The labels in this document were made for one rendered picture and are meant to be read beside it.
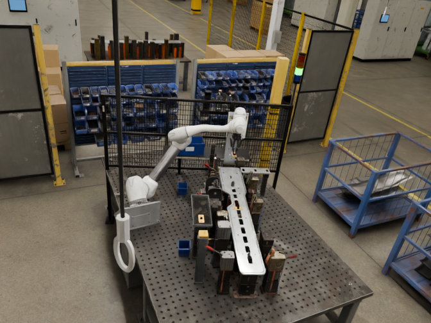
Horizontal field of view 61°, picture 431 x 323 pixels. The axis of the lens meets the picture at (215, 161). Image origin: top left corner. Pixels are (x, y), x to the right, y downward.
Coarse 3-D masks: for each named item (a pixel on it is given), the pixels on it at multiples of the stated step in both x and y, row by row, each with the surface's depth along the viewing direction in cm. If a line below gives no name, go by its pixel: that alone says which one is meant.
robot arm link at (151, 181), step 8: (176, 144) 336; (184, 144) 336; (168, 152) 339; (176, 152) 339; (160, 160) 340; (168, 160) 338; (160, 168) 338; (152, 176) 339; (160, 176) 342; (152, 184) 337; (152, 192) 340
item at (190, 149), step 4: (192, 140) 381; (196, 140) 382; (200, 140) 383; (192, 144) 365; (196, 144) 366; (200, 144) 367; (204, 144) 368; (188, 148) 366; (192, 148) 367; (196, 148) 368; (200, 148) 369; (204, 148) 371; (180, 152) 367; (184, 152) 368; (188, 152) 369; (192, 152) 370; (196, 152) 371; (200, 152) 372
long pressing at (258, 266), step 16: (224, 176) 348; (240, 176) 351; (224, 192) 327; (240, 192) 328; (240, 240) 273; (256, 240) 275; (240, 256) 259; (256, 256) 260; (240, 272) 247; (256, 272) 248
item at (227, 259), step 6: (222, 252) 253; (228, 252) 253; (222, 258) 249; (228, 258) 249; (234, 258) 250; (222, 264) 251; (228, 264) 252; (222, 270) 255; (228, 270) 256; (222, 276) 258; (228, 276) 259; (222, 282) 260; (228, 282) 261; (216, 288) 268; (222, 288) 264; (228, 288) 264; (228, 294) 266
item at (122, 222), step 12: (120, 84) 41; (120, 96) 42; (120, 108) 42; (120, 120) 43; (120, 132) 44; (120, 144) 45; (120, 156) 46; (120, 168) 46; (120, 180) 47; (120, 192) 48; (120, 204) 50; (120, 216) 51; (120, 228) 51; (120, 240) 52; (132, 252) 53; (120, 264) 55; (132, 264) 54
